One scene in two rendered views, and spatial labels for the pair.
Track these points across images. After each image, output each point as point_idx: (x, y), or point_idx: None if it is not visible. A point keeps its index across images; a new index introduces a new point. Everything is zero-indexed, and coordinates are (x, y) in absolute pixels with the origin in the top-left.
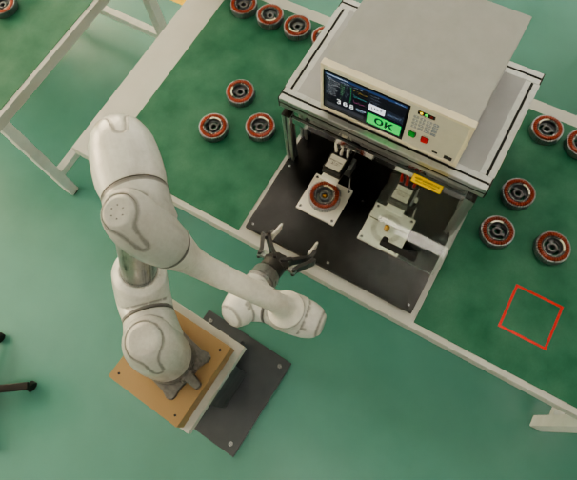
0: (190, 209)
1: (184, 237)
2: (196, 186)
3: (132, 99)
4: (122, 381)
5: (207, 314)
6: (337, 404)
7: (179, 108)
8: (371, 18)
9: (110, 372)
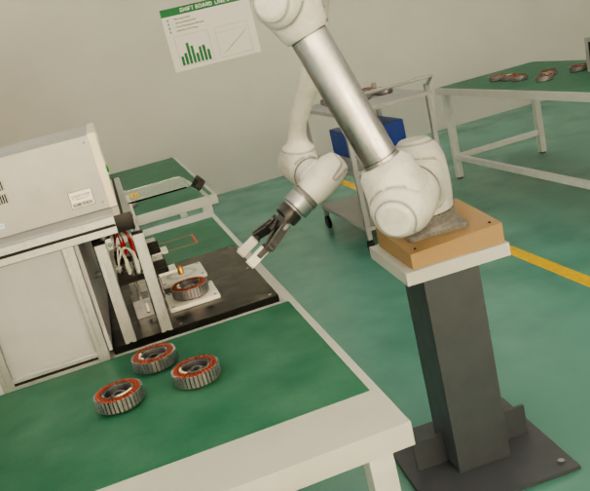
0: (313, 322)
1: None
2: (284, 336)
3: (245, 454)
4: (489, 218)
5: None
6: None
7: (202, 416)
8: (21, 150)
9: (497, 223)
